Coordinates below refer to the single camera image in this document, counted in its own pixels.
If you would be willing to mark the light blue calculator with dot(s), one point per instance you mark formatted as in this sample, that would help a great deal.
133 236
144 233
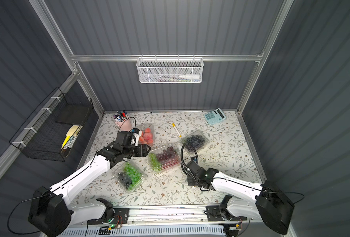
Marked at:
215 116

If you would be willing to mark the pink pen cup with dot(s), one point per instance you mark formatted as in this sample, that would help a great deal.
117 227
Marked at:
124 125

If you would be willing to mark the clear box red green grapes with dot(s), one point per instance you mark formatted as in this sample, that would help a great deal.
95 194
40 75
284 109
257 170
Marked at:
164 157

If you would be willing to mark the yellow sticky notes pad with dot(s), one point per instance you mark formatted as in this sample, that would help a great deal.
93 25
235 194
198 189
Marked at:
71 136

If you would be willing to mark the black wire wall basket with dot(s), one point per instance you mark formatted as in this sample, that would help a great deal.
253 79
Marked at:
42 137

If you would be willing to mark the white marker in basket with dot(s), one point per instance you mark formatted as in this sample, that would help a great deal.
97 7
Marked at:
189 77

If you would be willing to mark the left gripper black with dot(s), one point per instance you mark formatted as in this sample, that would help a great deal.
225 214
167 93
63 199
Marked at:
141 149

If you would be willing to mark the clear box green black grapes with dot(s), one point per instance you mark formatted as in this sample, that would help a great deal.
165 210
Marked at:
129 176

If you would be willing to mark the clear box red peaches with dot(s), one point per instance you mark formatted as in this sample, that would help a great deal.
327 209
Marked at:
147 136

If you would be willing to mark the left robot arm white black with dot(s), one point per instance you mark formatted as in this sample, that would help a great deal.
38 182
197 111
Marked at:
51 209

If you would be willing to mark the white wire mesh basket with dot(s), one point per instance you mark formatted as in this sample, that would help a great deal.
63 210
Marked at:
165 72

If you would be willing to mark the yellow capped white marker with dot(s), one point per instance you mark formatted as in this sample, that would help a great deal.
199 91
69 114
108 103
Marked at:
176 129

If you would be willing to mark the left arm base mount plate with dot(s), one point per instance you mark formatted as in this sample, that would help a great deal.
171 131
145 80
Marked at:
112 217

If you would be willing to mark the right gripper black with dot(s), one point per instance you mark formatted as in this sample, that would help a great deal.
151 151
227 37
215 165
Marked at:
193 179

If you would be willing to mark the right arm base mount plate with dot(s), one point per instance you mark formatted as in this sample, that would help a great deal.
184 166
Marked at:
215 214

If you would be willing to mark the clear box blueberries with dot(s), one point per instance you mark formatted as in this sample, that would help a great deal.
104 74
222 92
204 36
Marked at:
197 139

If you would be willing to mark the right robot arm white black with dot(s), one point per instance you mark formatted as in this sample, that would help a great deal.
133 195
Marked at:
265 202

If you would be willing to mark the black notebook in basket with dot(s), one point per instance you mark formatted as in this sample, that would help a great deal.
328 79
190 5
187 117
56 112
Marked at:
74 114

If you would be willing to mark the aluminium front rail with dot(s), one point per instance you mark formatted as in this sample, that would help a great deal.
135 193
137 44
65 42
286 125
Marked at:
169 213

